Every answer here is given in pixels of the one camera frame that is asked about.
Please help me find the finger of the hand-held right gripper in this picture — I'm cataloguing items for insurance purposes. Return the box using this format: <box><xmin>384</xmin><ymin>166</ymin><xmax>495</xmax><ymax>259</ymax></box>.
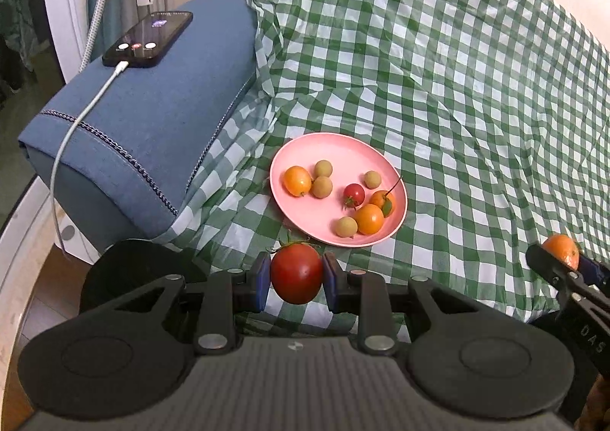
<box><xmin>578</xmin><ymin>258</ymin><xmax>610</xmax><ymax>299</ymax></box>
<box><xmin>526</xmin><ymin>244</ymin><xmax>586</xmax><ymax>304</ymax></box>

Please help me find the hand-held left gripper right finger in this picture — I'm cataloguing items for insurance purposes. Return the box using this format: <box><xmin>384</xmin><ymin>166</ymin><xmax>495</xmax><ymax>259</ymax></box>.
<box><xmin>323</xmin><ymin>252</ymin><xmax>478</xmax><ymax>356</ymax></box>

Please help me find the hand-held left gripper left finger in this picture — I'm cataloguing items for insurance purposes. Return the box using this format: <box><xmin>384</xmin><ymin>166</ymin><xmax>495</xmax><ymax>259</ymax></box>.
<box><xmin>112</xmin><ymin>251</ymin><xmax>271</xmax><ymax>356</ymax></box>

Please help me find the orange tangerine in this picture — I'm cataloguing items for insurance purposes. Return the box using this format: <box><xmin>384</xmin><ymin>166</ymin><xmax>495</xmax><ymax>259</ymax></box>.
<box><xmin>354</xmin><ymin>203</ymin><xmax>385</xmax><ymax>236</ymax></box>
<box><xmin>284</xmin><ymin>165</ymin><xmax>313</xmax><ymax>198</ymax></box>
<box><xmin>542</xmin><ymin>234</ymin><xmax>581</xmax><ymax>271</ymax></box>

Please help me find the large red tomato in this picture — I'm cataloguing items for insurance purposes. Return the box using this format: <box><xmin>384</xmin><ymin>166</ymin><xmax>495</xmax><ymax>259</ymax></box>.
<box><xmin>268</xmin><ymin>231</ymin><xmax>325</xmax><ymax>304</ymax></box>

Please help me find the pink round plate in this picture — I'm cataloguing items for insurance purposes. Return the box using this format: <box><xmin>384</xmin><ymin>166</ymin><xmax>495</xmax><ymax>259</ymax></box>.
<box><xmin>270</xmin><ymin>132</ymin><xmax>409</xmax><ymax>248</ymax></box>

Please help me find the small red cherry tomato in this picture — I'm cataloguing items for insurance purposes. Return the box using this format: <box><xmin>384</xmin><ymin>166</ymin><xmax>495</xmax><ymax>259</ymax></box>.
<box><xmin>343</xmin><ymin>183</ymin><xmax>366</xmax><ymax>209</ymax></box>

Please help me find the tangerine with green leaf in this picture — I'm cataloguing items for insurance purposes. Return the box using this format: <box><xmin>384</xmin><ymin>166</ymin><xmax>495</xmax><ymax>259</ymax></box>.
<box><xmin>369</xmin><ymin>176</ymin><xmax>405</xmax><ymax>218</ymax></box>

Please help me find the blue sofa armrest cushion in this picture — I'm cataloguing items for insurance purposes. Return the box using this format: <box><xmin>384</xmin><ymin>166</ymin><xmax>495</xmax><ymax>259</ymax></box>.
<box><xmin>18</xmin><ymin>0</ymin><xmax>261</xmax><ymax>251</ymax></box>

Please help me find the green white checkered cloth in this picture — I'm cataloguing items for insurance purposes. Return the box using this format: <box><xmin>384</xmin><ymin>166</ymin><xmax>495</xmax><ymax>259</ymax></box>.
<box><xmin>155</xmin><ymin>0</ymin><xmax>610</xmax><ymax>336</ymax></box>

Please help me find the white sofa base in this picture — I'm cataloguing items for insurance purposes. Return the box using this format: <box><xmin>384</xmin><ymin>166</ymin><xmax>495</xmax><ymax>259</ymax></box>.
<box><xmin>0</xmin><ymin>174</ymin><xmax>103</xmax><ymax>317</ymax></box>

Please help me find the black smartphone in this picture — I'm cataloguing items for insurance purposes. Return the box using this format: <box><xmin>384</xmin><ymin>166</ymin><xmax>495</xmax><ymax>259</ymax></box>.
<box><xmin>102</xmin><ymin>10</ymin><xmax>194</xmax><ymax>69</ymax></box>

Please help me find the white braided charging cable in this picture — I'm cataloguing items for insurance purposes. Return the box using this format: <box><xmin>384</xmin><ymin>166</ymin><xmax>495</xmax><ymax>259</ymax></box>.
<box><xmin>50</xmin><ymin>0</ymin><xmax>130</xmax><ymax>253</ymax></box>

